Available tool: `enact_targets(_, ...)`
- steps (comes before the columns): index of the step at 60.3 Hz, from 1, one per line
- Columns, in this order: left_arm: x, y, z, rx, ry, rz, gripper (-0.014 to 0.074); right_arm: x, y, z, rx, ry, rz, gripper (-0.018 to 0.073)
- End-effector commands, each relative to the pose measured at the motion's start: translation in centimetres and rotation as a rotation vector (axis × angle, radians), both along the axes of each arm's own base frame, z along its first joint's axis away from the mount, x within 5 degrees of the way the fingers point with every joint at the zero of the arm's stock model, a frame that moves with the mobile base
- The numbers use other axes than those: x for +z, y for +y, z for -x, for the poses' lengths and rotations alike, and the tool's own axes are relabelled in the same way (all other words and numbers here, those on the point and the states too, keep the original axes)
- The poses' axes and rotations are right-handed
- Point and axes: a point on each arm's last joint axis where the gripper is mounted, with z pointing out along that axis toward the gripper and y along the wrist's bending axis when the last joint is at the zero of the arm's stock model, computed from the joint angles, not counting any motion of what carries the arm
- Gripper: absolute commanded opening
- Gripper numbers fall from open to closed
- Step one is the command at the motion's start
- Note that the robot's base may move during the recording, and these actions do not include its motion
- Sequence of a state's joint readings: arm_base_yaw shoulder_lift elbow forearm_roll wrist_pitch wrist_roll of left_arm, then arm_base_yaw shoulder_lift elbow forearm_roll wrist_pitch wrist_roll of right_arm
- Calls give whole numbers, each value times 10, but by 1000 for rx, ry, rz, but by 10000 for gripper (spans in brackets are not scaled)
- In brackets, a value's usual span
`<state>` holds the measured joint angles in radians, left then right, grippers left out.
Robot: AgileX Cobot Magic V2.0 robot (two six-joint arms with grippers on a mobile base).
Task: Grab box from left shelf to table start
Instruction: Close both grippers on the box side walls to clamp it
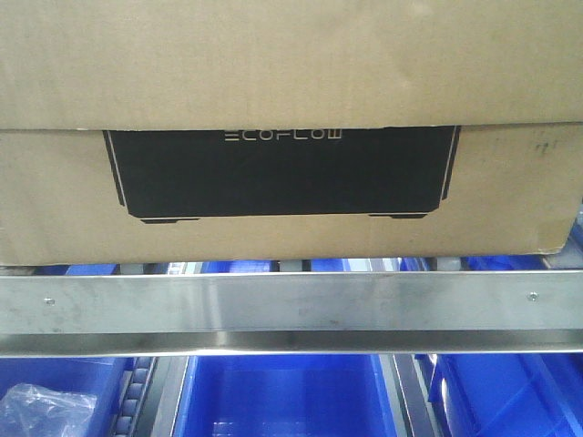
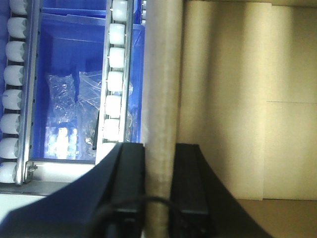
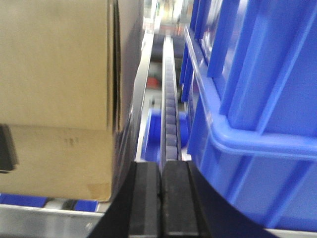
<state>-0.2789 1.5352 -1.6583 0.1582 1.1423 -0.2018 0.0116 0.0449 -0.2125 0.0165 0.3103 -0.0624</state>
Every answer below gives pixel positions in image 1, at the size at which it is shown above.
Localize right blue plastic bin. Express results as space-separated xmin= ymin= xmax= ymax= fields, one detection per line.
xmin=414 ymin=352 xmax=582 ymax=436

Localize blue plastic bin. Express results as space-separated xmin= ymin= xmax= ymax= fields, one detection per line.
xmin=173 ymin=354 xmax=396 ymax=436
xmin=414 ymin=352 xmax=582 ymax=436
xmin=1 ymin=357 xmax=135 ymax=436

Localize clear plastic bag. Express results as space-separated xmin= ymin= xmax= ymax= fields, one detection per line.
xmin=1 ymin=383 xmax=97 ymax=436

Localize middle blue plastic bin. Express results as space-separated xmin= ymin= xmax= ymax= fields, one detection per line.
xmin=173 ymin=354 xmax=396 ymax=436

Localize roller track rail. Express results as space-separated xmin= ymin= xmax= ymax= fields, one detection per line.
xmin=110 ymin=356 xmax=189 ymax=437
xmin=379 ymin=354 xmax=442 ymax=436

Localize brown EcoFlow cardboard box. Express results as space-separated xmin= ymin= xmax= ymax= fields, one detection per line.
xmin=1 ymin=1 xmax=582 ymax=266

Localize steel shelf front rail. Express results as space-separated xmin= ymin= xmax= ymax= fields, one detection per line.
xmin=1 ymin=270 xmax=582 ymax=357

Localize left blue plastic bin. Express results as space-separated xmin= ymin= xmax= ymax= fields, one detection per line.
xmin=1 ymin=357 xmax=135 ymax=436

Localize left roller track rail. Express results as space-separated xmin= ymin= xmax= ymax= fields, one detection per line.
xmin=110 ymin=356 xmax=189 ymax=437

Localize right roller track rail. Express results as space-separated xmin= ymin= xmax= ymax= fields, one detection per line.
xmin=379 ymin=354 xmax=442 ymax=436

